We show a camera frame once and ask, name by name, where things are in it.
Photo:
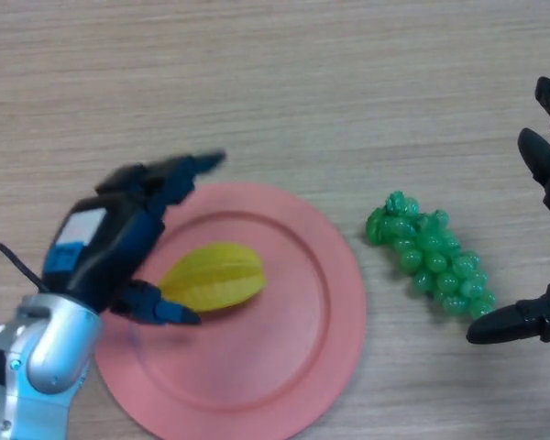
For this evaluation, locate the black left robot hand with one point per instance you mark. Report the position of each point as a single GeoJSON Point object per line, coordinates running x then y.
{"type": "Point", "coordinates": [101, 247]}

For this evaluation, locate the yellow starfruit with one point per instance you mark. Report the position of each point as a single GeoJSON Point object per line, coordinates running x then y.
{"type": "Point", "coordinates": [215, 279]}

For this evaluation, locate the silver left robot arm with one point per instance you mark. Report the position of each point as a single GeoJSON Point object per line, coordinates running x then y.
{"type": "Point", "coordinates": [32, 366]}

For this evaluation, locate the pink round plate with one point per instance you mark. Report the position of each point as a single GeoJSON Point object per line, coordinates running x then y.
{"type": "Point", "coordinates": [243, 330]}

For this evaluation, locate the green grape bunch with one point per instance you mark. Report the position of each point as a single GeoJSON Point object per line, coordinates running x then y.
{"type": "Point", "coordinates": [431, 261]}

